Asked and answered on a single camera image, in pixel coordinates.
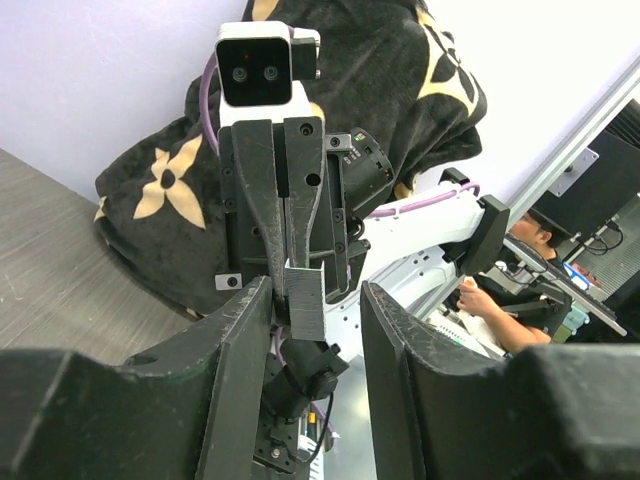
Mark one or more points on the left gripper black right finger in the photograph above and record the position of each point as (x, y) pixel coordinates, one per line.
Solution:
(439, 410)

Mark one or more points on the grey staple strip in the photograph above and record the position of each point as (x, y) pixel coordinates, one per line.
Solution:
(305, 292)

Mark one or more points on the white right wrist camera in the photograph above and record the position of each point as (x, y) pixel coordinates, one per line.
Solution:
(262, 67)

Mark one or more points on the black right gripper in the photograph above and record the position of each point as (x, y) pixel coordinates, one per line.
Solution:
(283, 203)

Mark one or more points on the person in background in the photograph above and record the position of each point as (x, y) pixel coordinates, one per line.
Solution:
(529, 317)

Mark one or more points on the aluminium frame post right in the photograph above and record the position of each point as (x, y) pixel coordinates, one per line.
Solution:
(617, 95)

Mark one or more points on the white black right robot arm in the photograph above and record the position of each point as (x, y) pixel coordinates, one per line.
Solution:
(276, 348)

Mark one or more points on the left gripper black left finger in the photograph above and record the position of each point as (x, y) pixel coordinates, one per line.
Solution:
(186, 408)

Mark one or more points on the black floral fleece garment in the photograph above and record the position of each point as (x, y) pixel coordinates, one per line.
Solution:
(391, 86)

